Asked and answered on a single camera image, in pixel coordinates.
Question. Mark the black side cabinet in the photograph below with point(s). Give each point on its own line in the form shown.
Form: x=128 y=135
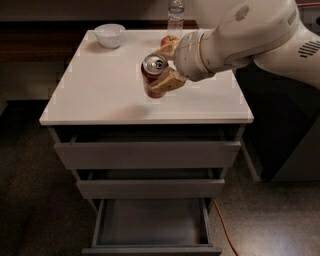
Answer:
x=283 y=141

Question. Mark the grey middle drawer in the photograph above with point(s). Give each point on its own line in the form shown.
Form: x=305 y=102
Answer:
x=149 y=184

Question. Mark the red coke can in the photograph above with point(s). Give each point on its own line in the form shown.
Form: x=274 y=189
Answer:
x=151 y=68

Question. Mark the white bowl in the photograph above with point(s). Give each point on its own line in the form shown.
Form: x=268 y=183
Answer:
x=110 y=35

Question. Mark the grey bottom drawer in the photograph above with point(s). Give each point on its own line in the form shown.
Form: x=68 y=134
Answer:
x=156 y=227

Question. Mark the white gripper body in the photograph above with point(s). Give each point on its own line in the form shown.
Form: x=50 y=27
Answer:
x=187 y=55

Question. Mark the grey top drawer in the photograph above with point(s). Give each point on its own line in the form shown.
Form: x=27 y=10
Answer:
x=146 y=146

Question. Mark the dark wooden shelf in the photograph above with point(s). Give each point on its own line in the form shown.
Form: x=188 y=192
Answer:
x=42 y=41

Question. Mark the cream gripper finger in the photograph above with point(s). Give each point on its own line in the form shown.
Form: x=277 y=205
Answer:
x=167 y=51
x=170 y=79

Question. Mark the red apple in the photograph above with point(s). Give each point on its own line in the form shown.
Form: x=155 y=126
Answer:
x=169 y=40

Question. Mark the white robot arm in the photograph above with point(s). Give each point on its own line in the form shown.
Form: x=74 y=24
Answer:
x=268 y=33

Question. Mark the clear plastic water bottle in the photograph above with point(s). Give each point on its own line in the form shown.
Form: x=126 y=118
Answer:
x=175 y=17

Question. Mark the grey drawer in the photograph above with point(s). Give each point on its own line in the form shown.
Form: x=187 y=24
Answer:
x=146 y=146
x=149 y=184
x=156 y=227

